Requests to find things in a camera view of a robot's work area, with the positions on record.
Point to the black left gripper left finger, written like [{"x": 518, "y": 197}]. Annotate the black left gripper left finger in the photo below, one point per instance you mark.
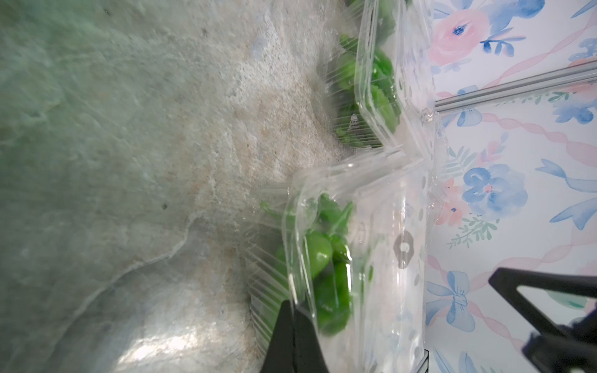
[{"x": 280, "y": 353}]

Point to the clear pepper container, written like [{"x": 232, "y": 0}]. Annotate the clear pepper container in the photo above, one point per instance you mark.
[
  {"x": 379, "y": 86},
  {"x": 345, "y": 243}
]

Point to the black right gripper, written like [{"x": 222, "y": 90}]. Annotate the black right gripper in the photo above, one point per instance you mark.
[{"x": 556, "y": 348}]

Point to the aluminium corner post right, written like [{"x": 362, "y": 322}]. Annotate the aluminium corner post right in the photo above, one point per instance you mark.
[{"x": 566, "y": 76}]

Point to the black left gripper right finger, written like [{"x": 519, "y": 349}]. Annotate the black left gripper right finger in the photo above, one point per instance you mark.
[{"x": 307, "y": 355}]

